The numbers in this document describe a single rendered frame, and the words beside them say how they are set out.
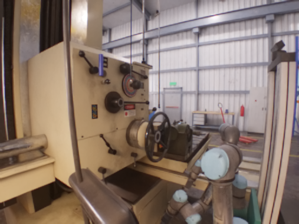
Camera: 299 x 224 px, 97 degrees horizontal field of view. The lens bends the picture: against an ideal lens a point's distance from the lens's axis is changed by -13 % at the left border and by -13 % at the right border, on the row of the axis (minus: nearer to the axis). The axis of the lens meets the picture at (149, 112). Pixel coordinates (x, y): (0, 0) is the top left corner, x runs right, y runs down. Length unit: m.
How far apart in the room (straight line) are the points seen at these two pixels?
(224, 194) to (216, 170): 0.12
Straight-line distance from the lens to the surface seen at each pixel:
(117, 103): 0.96
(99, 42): 1.92
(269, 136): 1.15
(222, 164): 0.64
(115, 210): 0.43
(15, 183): 1.15
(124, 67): 1.07
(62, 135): 0.99
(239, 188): 1.38
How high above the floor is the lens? 1.57
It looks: 5 degrees down
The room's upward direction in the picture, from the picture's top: straight up
